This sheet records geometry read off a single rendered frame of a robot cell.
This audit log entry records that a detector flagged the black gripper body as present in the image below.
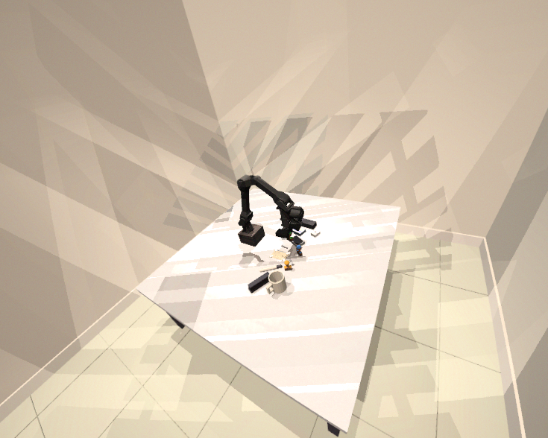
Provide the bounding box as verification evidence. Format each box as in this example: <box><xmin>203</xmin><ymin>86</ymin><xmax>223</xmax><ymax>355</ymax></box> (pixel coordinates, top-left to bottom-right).
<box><xmin>275</xmin><ymin>217</ymin><xmax>292</xmax><ymax>238</ymax></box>

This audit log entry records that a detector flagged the beige mug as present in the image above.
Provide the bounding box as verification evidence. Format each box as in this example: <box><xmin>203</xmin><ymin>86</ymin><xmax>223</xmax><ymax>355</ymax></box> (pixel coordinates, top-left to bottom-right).
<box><xmin>266</xmin><ymin>270</ymin><xmax>286</xmax><ymax>294</ymax></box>

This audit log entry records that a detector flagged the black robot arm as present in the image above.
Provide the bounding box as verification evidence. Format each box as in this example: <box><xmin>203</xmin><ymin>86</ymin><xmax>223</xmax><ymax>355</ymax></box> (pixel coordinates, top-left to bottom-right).
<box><xmin>237</xmin><ymin>174</ymin><xmax>304</xmax><ymax>233</ymax></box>

